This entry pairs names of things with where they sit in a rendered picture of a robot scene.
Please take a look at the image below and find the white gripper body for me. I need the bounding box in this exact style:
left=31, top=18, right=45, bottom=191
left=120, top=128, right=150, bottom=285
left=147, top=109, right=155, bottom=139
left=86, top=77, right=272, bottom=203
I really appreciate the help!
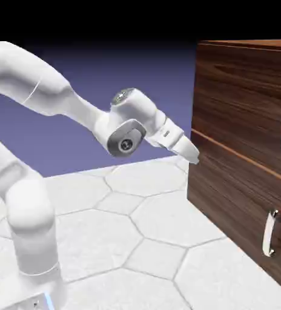
left=171, top=134, right=200, bottom=165

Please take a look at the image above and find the dark wood cabinet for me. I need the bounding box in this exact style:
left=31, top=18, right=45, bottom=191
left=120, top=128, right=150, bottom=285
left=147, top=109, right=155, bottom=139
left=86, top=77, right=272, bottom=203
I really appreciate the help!
left=187, top=38, right=281, bottom=291

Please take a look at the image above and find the dark wood cabinet door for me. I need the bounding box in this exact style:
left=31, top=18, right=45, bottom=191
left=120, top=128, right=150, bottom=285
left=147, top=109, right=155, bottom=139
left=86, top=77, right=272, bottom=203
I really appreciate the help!
left=190, top=42, right=281, bottom=187
left=187, top=130, right=281, bottom=290

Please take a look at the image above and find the curved silver door handle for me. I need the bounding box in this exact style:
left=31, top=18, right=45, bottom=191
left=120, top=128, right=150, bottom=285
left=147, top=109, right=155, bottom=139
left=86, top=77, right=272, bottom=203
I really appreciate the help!
left=262, top=209, right=279, bottom=257

